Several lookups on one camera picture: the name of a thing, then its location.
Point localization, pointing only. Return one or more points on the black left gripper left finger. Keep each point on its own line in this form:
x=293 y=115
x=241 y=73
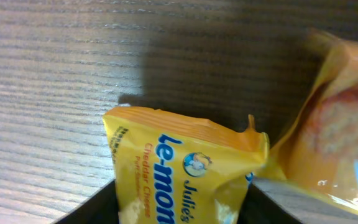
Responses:
x=101 y=208

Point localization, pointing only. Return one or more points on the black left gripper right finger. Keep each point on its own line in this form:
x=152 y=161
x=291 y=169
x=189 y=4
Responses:
x=275 y=202

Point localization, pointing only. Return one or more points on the yellow cheddar sandwich snack packet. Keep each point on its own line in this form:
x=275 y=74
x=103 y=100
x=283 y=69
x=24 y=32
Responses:
x=175 y=169

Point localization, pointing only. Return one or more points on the orange cracker snack packet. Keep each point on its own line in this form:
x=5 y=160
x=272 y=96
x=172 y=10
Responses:
x=318 y=153

